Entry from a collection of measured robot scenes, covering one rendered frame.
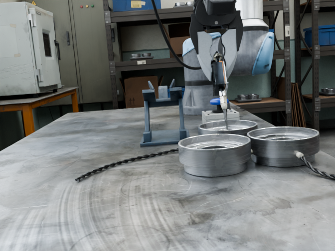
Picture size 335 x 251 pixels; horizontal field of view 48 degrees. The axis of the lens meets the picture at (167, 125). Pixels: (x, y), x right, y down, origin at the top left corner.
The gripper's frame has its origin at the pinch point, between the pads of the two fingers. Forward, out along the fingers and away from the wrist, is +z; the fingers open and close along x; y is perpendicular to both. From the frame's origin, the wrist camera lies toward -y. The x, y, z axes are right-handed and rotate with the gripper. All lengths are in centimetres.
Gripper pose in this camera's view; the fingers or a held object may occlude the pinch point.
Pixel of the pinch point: (218, 73)
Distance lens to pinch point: 71.0
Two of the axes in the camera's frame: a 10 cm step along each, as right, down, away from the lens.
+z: 0.7, 9.8, 1.7
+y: 0.1, -1.7, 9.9
